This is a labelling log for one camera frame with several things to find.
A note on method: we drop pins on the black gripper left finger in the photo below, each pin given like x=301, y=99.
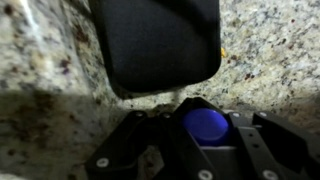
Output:
x=117, y=158

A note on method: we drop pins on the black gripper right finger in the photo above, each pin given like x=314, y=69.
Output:
x=275, y=149

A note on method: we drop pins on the bottle with blue cap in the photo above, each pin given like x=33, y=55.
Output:
x=208, y=127

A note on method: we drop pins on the black zippered case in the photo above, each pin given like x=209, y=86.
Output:
x=157, y=45

